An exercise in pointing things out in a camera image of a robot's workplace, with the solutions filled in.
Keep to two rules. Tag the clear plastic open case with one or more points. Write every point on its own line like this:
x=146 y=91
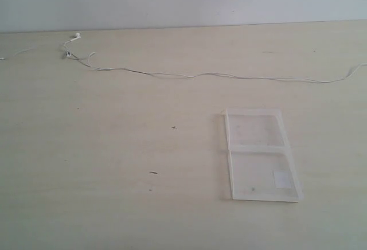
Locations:
x=260 y=161

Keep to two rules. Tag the white wired earphones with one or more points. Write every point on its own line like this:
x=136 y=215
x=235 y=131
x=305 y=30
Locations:
x=85 y=61

